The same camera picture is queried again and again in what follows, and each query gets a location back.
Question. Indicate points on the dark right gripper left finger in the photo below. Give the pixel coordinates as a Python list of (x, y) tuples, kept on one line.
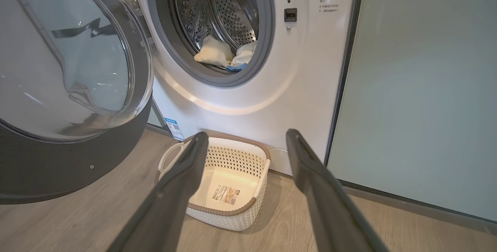
[(171, 205)]

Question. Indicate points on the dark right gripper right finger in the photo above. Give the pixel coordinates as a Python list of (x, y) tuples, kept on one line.
[(326, 205)]

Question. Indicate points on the washing machine door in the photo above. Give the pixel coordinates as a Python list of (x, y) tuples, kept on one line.
[(58, 166)]

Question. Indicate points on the cream yellow bear-print clothes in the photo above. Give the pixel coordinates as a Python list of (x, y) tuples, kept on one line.
[(213, 52)]

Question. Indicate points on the printed white label sticker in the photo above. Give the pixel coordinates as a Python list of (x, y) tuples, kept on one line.
[(225, 195)]

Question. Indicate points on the white basket with brown rim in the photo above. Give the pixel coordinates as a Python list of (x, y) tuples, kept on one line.
[(233, 221)]

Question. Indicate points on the white front-load washing machine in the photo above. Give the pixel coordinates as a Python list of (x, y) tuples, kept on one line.
[(291, 89)]

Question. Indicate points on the washing machine drum opening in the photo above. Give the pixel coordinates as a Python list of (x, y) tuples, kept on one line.
[(229, 7)]

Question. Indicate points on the round drain filter cover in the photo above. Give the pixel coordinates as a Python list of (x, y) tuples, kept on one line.
[(278, 160)]

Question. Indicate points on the blue energy label sticker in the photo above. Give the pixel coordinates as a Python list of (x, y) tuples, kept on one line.
[(174, 129)]

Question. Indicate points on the pale green cabinet with black gap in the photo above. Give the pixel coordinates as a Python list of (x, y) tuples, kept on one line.
[(155, 118)]

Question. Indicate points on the pale green plain cabinet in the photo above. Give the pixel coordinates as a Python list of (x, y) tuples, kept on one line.
[(427, 89)]

